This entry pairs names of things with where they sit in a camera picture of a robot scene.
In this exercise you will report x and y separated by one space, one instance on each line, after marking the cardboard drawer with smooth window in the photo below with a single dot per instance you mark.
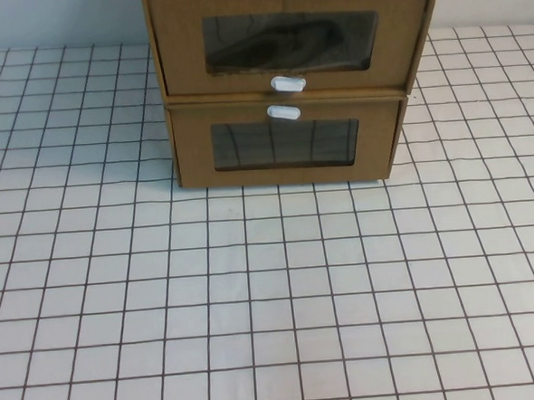
191 145

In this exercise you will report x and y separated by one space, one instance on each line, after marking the white grid-pattern tablecloth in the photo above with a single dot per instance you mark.
273 299

